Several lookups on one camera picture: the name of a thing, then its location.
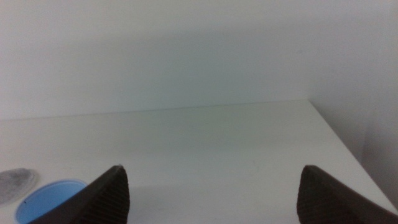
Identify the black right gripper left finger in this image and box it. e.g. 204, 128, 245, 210
29, 164, 131, 224

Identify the blue plastic cup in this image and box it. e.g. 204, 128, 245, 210
14, 179, 89, 224

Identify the round grey cup mat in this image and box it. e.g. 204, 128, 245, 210
0, 167, 40, 206

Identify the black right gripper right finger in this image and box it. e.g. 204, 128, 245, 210
296, 164, 398, 224

